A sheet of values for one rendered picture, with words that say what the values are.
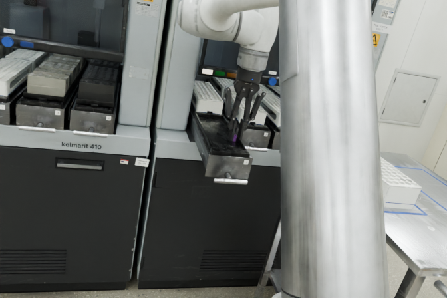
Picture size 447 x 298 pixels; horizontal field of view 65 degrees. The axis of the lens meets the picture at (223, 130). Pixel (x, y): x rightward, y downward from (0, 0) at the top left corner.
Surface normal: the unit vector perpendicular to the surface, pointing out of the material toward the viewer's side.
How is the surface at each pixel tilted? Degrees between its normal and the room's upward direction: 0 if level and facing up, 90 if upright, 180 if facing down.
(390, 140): 90
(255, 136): 90
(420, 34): 90
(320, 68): 65
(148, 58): 90
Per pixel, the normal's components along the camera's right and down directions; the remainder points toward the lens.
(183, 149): 0.22, 0.38
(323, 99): -0.36, -0.20
